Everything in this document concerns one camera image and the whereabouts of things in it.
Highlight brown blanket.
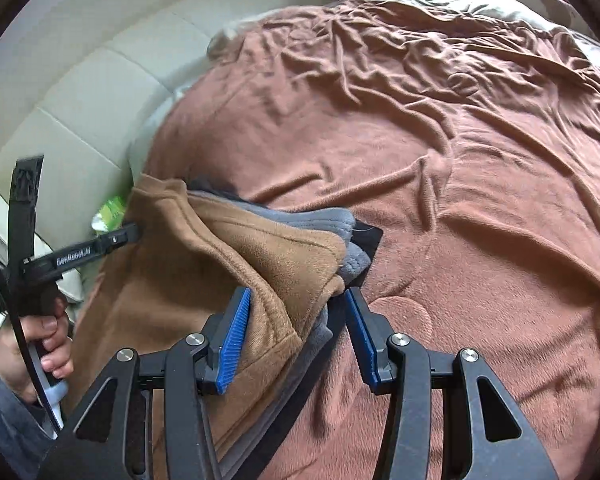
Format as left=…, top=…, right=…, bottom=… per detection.
left=67, top=0, right=600, bottom=480

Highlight person's left hand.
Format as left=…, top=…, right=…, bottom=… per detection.
left=0, top=300, right=76, bottom=403

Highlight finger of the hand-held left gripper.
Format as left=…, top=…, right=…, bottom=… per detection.
left=22, top=224, right=141, bottom=281
left=10, top=156, right=46, bottom=271

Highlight person's left forearm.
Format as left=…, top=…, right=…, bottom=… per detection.
left=0, top=355, right=56, bottom=480

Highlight green packet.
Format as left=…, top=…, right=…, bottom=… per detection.
left=91, top=197, right=128, bottom=233

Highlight tan printed T-shirt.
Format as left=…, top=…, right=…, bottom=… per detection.
left=67, top=172, right=348, bottom=466

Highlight thick black gripper cable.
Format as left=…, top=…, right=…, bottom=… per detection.
left=0, top=237, right=63, bottom=433

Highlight grey folded clothes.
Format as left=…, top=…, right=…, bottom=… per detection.
left=187, top=177, right=356, bottom=471

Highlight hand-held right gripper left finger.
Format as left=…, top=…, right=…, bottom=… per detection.
left=37, top=286, right=253, bottom=480

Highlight white pillow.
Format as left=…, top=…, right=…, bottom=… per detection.
left=127, top=85, right=191, bottom=186

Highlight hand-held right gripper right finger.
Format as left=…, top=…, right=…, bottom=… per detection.
left=344, top=286, right=561, bottom=480

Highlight cream padded headboard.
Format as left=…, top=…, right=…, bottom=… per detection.
left=0, top=0, right=341, bottom=221

